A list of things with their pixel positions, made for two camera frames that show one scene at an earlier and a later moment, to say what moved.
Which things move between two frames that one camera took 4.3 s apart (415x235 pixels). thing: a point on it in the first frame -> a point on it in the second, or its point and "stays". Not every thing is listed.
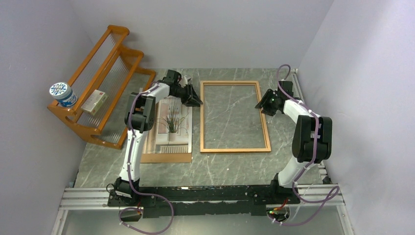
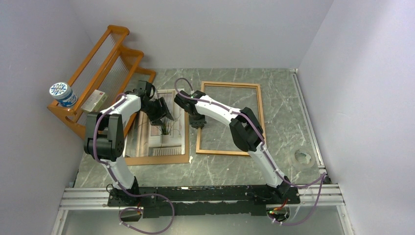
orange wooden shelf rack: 110,88 stays
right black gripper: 264,104 -> 196,124
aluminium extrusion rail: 96,198 stays
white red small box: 94,102 stays
